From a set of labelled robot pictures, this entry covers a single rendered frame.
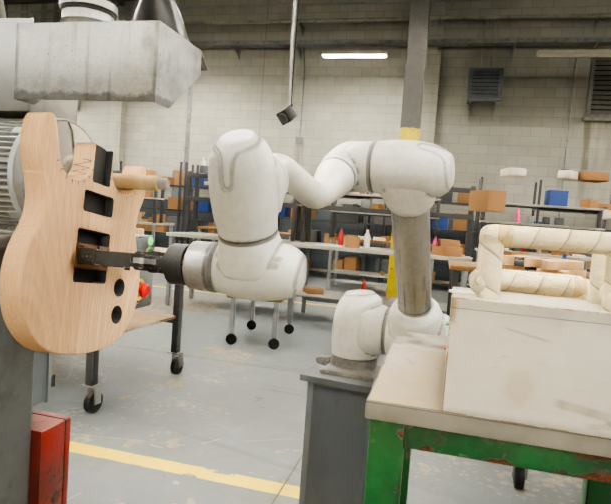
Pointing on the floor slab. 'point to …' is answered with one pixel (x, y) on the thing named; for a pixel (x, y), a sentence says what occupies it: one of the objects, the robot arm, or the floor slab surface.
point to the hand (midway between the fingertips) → (93, 257)
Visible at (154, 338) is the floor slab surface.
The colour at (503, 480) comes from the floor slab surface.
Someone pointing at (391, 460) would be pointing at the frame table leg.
